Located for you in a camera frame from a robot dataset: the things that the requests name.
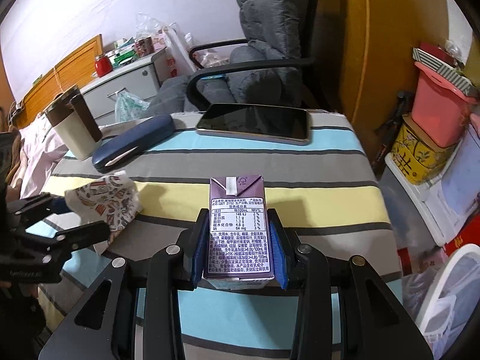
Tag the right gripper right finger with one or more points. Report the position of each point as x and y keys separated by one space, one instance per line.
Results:
x=280 y=248

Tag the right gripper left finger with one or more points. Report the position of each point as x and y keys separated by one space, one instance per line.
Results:
x=198 y=247

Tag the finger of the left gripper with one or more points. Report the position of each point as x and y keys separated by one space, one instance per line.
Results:
x=83 y=236
x=43 y=204

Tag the purple milk carton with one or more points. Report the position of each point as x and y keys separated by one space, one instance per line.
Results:
x=239 y=246

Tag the white round trash bin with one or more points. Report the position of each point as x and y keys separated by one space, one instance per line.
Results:
x=450 y=300

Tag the pink bed blanket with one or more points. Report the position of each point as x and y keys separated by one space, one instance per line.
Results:
x=41 y=148

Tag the beige brown thermos mug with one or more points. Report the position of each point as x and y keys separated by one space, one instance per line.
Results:
x=72 y=120

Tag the navy glasses case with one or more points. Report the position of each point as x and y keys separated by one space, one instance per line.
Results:
x=133 y=141

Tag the black smartphone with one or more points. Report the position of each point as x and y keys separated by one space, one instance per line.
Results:
x=280 y=124

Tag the wooden headboard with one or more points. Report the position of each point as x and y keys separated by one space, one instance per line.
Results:
x=76 y=69

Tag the red jar on cabinet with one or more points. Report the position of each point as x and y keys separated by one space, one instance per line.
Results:
x=103 y=65

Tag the white bedside cabinet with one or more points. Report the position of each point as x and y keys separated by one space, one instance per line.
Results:
x=142 y=77

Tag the yellow floral tin box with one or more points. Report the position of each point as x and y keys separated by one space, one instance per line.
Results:
x=416 y=155

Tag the pink plastic bucket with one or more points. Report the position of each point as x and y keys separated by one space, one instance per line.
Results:
x=440 y=109

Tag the grey chair cushion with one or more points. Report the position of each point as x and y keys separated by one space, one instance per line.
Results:
x=271 y=28

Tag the striped flat gift box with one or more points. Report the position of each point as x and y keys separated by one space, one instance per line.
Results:
x=446 y=71

